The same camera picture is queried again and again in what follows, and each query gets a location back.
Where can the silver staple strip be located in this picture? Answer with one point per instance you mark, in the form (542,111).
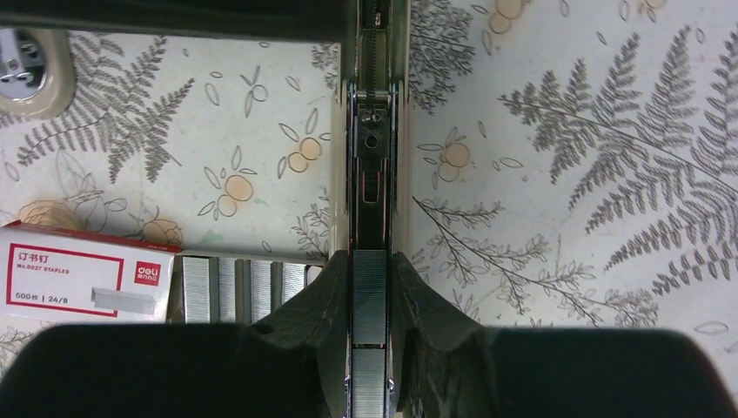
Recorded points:
(369,277)

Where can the floral table mat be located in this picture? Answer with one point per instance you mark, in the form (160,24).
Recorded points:
(574,162)

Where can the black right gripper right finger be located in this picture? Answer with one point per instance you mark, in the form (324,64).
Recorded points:
(449,365)

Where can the silver staple strip tray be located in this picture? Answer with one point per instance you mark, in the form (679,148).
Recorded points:
(213,287)

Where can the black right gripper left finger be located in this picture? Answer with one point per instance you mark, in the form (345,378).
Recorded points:
(292,363)

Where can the beige and black stapler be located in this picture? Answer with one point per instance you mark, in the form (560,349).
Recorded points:
(370,92)

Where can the white red staple box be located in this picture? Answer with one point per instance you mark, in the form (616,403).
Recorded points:
(62,275)

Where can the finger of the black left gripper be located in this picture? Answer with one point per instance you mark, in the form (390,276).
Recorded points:
(302,21)

